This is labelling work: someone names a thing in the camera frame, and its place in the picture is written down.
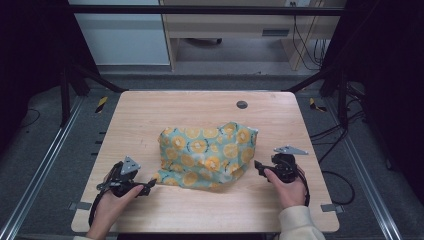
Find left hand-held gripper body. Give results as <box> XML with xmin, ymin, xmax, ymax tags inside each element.
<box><xmin>96</xmin><ymin>155</ymin><xmax>150</xmax><ymax>198</ymax></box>

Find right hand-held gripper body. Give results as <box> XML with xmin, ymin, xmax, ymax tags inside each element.
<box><xmin>270</xmin><ymin>144</ymin><xmax>310</xmax><ymax>184</ymax></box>

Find green cloth with orange print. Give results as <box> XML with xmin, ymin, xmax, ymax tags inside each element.
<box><xmin>152</xmin><ymin>121</ymin><xmax>260</xmax><ymax>192</ymax></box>

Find person's right hand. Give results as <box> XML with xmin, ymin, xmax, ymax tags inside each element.
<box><xmin>263</xmin><ymin>168</ymin><xmax>308</xmax><ymax>211</ymax></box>

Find person's left hand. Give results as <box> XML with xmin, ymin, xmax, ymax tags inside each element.
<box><xmin>85</xmin><ymin>184</ymin><xmax>145</xmax><ymax>240</ymax></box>

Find yellow black striped tape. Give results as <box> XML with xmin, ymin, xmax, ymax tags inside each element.
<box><xmin>308</xmin><ymin>97</ymin><xmax>328</xmax><ymax>113</ymax></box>
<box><xmin>95</xmin><ymin>96</ymin><xmax>109</xmax><ymax>114</ymax></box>

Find white cabinet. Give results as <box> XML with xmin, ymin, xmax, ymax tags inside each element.
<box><xmin>68</xmin><ymin>0</ymin><xmax>171</xmax><ymax>67</ymax></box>

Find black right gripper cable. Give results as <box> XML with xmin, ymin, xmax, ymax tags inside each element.
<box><xmin>295</xmin><ymin>165</ymin><xmax>311</xmax><ymax>208</ymax></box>

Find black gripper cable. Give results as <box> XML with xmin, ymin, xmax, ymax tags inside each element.
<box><xmin>87</xmin><ymin>188</ymin><xmax>108</xmax><ymax>228</ymax></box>
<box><xmin>295</xmin><ymin>165</ymin><xmax>311</xmax><ymax>208</ymax></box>

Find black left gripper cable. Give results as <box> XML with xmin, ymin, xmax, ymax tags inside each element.
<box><xmin>87</xmin><ymin>188</ymin><xmax>108</xmax><ymax>228</ymax></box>

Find grey table bracket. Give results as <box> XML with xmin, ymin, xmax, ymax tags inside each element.
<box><xmin>320</xmin><ymin>203</ymin><xmax>345</xmax><ymax>214</ymax></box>
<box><xmin>68</xmin><ymin>201</ymin><xmax>93</xmax><ymax>212</ymax></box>

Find black floor cables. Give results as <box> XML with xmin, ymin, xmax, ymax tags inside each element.
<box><xmin>309</xmin><ymin>83</ymin><xmax>368</xmax><ymax>206</ymax></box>

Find aluminium floor rail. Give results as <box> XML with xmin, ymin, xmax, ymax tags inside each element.
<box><xmin>324</xmin><ymin>98</ymin><xmax>404</xmax><ymax>240</ymax></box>
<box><xmin>0</xmin><ymin>95</ymin><xmax>85</xmax><ymax>240</ymax></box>

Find black hanging cables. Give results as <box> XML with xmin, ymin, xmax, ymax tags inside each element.
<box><xmin>289</xmin><ymin>1</ymin><xmax>331</xmax><ymax>72</ymax></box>

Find black metal frame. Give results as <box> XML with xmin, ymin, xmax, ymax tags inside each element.
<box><xmin>59</xmin><ymin>3</ymin><xmax>350</xmax><ymax>129</ymax></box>

